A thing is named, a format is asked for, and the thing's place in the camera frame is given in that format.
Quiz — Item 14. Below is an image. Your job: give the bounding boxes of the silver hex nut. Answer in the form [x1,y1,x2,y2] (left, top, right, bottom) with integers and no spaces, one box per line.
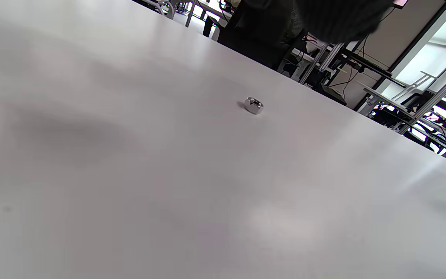
[244,97,264,115]

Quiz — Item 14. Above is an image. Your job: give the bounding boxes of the black mesh office chair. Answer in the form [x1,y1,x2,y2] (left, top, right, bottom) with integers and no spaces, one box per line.
[204,0,309,71]

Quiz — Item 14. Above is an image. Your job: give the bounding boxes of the aluminium frame workstation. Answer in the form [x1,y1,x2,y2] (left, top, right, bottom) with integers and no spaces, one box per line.
[281,37,446,171]

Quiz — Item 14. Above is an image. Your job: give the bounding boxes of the person's left hand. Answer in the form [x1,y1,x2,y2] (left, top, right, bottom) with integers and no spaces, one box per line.
[297,0,396,44]

